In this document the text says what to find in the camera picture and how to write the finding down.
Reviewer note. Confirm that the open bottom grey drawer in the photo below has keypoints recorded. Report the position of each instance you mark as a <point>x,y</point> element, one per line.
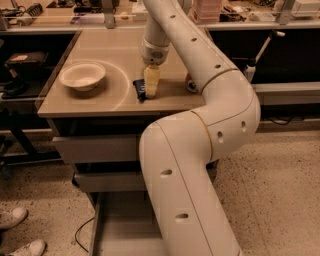
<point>125,225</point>

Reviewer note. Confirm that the orange soda can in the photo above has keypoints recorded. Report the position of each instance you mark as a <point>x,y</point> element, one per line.
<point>189,84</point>

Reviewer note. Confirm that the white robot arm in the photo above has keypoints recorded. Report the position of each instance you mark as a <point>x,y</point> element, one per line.
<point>174,151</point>

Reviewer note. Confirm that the dark blue rxbar wrapper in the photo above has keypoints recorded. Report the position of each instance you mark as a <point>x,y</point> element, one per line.
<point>140,89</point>

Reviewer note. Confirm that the middle grey drawer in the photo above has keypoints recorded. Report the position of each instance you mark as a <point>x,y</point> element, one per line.
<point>110,182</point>

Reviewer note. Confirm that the pink stacked box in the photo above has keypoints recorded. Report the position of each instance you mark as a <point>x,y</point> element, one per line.
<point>206,11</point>

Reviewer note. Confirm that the grey drawer cabinet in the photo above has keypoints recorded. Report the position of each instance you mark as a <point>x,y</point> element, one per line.
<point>112,108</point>

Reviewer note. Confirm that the top grey drawer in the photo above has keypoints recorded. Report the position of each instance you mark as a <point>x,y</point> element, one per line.
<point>97,149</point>

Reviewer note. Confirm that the white shoe lower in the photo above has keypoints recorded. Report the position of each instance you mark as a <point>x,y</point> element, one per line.
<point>34,248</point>

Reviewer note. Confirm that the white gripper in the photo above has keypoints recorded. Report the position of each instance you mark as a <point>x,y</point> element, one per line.
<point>154,54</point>

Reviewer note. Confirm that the white paper bowl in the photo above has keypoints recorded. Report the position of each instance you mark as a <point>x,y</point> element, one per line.
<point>82,76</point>

